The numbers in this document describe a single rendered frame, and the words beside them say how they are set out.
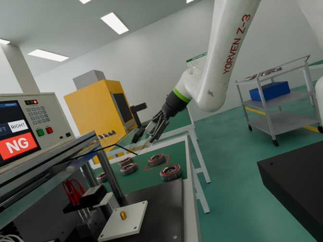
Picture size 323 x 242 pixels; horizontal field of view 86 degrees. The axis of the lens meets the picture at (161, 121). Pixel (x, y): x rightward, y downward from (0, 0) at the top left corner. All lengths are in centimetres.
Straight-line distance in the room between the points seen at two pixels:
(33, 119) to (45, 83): 666
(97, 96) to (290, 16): 564
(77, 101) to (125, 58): 231
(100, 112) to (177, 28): 341
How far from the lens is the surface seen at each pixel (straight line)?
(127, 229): 69
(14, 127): 65
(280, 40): 641
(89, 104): 434
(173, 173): 89
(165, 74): 566
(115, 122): 414
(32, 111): 71
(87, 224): 77
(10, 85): 482
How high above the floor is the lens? 115
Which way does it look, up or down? 8 degrees down
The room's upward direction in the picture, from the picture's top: 21 degrees counter-clockwise
